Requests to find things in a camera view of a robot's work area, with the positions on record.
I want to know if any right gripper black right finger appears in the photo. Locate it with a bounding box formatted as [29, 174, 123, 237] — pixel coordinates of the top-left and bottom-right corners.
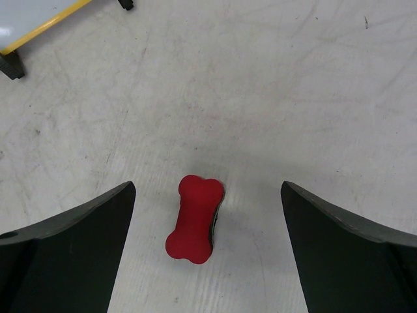
[281, 181, 416, 312]

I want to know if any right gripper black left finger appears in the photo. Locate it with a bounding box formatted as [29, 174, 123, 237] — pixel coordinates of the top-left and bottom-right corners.
[1, 181, 136, 312]

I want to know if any red bone-shaped whiteboard eraser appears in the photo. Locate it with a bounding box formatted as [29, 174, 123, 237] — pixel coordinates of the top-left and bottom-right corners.
[165, 175, 225, 264]

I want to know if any yellow-framed whiteboard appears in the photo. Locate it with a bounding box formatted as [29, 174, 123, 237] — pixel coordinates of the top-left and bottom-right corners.
[1, 0, 90, 55]

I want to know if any black whiteboard stand foot left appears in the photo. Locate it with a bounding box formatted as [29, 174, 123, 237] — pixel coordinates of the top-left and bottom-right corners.
[0, 51, 25, 80]

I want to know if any black whiteboard stand foot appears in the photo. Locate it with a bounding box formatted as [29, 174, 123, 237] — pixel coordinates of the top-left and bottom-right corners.
[0, 51, 25, 80]
[118, 0, 134, 10]

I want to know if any black whiteboard stand foot right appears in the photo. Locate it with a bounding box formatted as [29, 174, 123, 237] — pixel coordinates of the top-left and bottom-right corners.
[118, 0, 134, 10]

